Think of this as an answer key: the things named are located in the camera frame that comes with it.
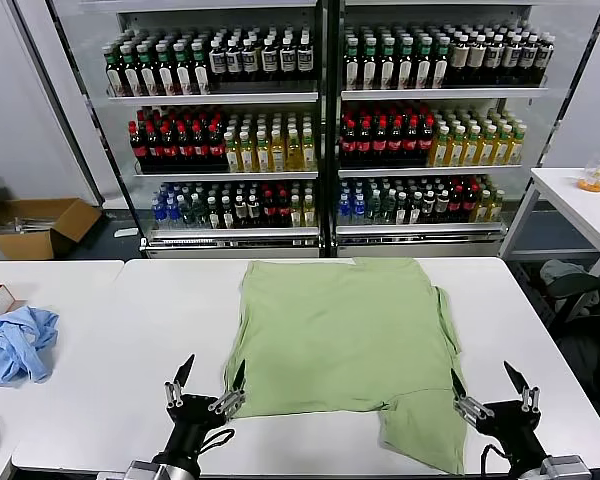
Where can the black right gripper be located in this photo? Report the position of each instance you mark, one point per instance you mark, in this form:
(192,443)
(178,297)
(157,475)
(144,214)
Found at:
(512,422)

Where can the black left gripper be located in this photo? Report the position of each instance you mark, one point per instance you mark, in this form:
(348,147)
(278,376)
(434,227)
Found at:
(192,417)

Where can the green polo shirt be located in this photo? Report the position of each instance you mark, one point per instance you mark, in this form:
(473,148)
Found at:
(340,330)

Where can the black office chair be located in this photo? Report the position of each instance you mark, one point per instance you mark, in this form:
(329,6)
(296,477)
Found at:
(580,289)

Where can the grey green garment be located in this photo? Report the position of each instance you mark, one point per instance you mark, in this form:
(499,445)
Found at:
(560,272)

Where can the glass door drinks cabinet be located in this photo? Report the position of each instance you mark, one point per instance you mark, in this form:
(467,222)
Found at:
(420,248)
(230,250)

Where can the white metal cabinet shelf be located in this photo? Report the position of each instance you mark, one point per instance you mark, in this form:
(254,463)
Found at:
(215,98)
(445,93)
(430,171)
(420,229)
(230,175)
(230,233)

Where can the white flat floor object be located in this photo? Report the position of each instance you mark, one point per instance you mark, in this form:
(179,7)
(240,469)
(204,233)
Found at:
(126,233)

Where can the dark green water bottle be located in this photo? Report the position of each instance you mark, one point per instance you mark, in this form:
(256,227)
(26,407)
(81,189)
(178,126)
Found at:
(185,212)
(375,210)
(198,212)
(389,210)

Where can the dark bottle beige label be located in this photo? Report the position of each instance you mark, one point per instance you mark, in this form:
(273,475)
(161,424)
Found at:
(253,215)
(240,215)
(476,60)
(442,210)
(428,210)
(459,60)

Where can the blue water bottle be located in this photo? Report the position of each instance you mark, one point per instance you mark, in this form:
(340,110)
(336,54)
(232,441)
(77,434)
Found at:
(158,212)
(345,212)
(359,212)
(172,212)

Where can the yellow tea bottle green cap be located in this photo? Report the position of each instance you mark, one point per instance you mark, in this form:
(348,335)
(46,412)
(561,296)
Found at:
(502,150)
(516,150)
(487,150)
(440,150)
(472,150)
(481,210)
(456,150)
(495,210)

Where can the crumpled light blue shirt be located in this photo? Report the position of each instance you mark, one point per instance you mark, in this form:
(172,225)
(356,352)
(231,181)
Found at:
(15,350)

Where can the red cap cola bottle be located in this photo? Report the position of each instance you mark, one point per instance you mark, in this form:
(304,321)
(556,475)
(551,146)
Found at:
(200,150)
(185,150)
(426,147)
(139,150)
(348,147)
(364,147)
(410,147)
(170,150)
(379,147)
(469,207)
(154,150)
(283,212)
(270,212)
(455,207)
(215,150)
(394,147)

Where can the yellow tea bottle white cap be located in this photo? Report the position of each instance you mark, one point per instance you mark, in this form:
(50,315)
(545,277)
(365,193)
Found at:
(309,215)
(262,155)
(293,155)
(231,155)
(308,155)
(246,155)
(296,215)
(277,155)

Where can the white side table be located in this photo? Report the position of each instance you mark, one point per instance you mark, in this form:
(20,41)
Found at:
(565,195)

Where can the open cardboard box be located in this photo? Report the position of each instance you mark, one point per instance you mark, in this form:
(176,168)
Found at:
(30,246)

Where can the clear cup orange liquid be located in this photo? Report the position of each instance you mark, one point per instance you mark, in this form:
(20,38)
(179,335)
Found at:
(592,185)

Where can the silver metal parts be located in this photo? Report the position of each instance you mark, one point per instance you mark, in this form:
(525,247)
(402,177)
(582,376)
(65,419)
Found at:
(30,225)

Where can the green cap white label bottle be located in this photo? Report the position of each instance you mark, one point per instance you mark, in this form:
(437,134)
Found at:
(147,75)
(200,75)
(369,70)
(114,75)
(405,70)
(351,70)
(130,75)
(165,75)
(422,70)
(386,70)
(182,75)
(440,70)

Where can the dark bottle blue white label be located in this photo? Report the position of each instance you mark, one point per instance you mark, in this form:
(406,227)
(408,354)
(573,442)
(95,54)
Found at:
(286,60)
(269,60)
(544,60)
(511,60)
(493,60)
(217,60)
(233,60)
(527,60)
(305,60)
(250,60)

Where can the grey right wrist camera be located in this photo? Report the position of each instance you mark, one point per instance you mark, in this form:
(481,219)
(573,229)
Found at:
(565,469)

